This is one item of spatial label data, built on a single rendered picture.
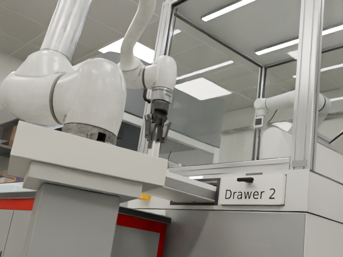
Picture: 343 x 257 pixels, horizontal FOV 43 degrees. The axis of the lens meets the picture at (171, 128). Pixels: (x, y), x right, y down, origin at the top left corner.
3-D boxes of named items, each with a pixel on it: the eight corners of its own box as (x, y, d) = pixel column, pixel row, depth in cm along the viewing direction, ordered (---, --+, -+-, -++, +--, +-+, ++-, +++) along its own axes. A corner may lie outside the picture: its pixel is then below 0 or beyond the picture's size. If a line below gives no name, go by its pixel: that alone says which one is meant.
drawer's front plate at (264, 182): (280, 204, 151) (283, 173, 155) (219, 204, 173) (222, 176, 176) (284, 205, 152) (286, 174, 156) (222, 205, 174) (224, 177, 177)
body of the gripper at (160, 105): (158, 98, 180) (155, 120, 177) (173, 105, 185) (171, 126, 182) (147, 101, 185) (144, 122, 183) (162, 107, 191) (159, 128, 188)
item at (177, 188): (154, 184, 158) (156, 167, 160) (114, 185, 177) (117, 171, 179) (227, 205, 182) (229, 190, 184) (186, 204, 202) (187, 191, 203)
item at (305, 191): (307, 211, 145) (309, 168, 149) (127, 207, 221) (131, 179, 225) (421, 248, 203) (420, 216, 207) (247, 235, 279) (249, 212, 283)
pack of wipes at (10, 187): (32, 197, 198) (34, 187, 199) (13, 193, 192) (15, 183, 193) (16, 197, 208) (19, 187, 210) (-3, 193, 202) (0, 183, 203)
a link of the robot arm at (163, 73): (177, 95, 190) (148, 95, 194) (181, 62, 194) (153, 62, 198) (170, 85, 180) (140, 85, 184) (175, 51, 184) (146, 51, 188)
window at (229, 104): (292, 158, 158) (307, -62, 185) (145, 170, 222) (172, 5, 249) (293, 158, 158) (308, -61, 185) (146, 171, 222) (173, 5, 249)
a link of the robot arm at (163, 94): (177, 92, 186) (175, 105, 184) (163, 96, 193) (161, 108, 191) (161, 85, 181) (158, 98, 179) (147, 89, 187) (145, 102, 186)
